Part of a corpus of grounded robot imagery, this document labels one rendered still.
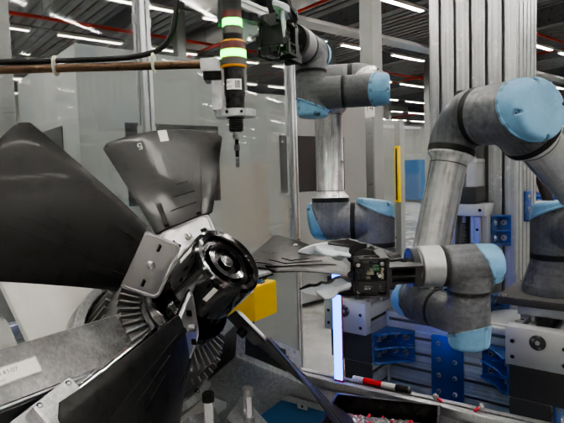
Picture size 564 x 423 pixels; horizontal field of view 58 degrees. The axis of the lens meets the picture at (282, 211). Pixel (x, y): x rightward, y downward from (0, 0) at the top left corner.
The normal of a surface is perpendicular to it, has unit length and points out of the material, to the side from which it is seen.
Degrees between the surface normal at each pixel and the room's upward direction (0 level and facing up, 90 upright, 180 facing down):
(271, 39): 90
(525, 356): 90
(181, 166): 47
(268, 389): 124
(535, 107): 85
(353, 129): 90
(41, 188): 78
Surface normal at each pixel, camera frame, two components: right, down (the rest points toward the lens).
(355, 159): 0.64, 0.04
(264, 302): 0.83, 0.01
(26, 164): 0.53, -0.24
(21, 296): 0.61, -0.63
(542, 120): 0.37, -0.03
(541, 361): -0.62, 0.07
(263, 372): 0.04, 0.62
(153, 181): -0.02, -0.52
